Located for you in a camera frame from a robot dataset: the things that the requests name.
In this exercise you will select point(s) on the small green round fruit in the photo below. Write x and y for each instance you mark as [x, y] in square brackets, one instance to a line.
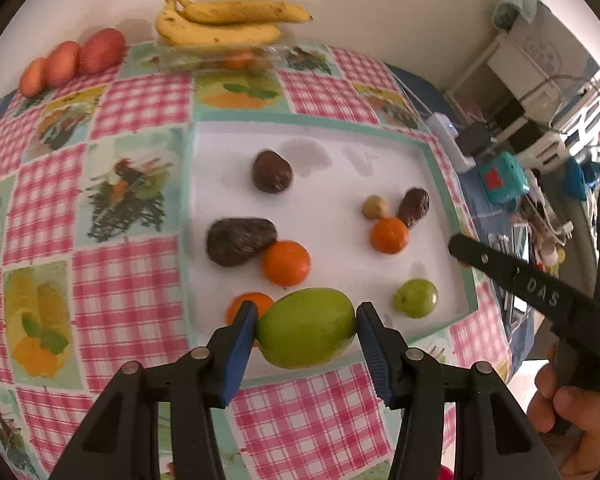
[416, 298]

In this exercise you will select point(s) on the clear plastic container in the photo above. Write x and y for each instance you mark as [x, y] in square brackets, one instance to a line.
[200, 58]

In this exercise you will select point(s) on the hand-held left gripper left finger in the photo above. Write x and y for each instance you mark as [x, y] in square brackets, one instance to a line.
[237, 351]

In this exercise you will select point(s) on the teal device with red patch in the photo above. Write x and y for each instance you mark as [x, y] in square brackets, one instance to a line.
[502, 180]

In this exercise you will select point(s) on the small dark avocado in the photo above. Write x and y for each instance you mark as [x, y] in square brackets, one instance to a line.
[414, 206]

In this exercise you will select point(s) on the white power adapter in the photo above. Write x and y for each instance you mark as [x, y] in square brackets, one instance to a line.
[447, 132]

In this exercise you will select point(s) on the medium red apple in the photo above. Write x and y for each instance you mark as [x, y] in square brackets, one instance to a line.
[62, 63]

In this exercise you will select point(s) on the small tangerine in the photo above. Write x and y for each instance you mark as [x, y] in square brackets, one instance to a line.
[390, 235]

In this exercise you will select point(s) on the large green mango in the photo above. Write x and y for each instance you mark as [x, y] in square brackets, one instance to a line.
[307, 327]

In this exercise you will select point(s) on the white box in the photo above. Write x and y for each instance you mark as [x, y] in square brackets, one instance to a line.
[545, 50]

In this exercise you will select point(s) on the small tan round fruit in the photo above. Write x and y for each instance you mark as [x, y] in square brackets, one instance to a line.
[375, 206]

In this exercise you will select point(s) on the person's right hand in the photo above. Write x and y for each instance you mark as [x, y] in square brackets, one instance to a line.
[585, 435]

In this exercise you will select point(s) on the white rack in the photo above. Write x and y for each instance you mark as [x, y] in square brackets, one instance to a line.
[580, 117]

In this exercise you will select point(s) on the orange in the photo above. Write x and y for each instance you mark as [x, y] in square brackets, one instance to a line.
[257, 304]
[286, 262]

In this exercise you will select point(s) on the teal cloth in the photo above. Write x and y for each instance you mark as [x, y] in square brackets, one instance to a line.
[515, 7]

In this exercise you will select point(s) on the small peach-coloured apple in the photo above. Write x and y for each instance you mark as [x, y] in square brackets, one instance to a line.
[33, 76]

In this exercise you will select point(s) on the white tray with teal rim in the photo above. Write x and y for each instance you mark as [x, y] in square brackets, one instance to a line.
[330, 185]

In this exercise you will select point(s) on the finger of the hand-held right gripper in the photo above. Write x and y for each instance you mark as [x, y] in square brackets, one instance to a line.
[485, 260]

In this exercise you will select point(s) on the blue bag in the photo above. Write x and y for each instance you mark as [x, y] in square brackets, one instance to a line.
[577, 180]

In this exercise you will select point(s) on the small orange fruit in container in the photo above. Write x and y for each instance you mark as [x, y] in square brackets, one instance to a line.
[238, 59]

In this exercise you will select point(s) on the large dark avocado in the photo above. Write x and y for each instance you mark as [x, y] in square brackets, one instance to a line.
[237, 241]

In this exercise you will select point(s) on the pink checkered printed tablecloth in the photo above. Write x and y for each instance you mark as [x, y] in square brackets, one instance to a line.
[130, 285]

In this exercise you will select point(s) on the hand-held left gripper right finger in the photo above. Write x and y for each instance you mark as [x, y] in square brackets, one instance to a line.
[375, 356]

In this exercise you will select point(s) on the black power adapter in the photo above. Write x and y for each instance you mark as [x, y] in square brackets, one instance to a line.
[472, 138]

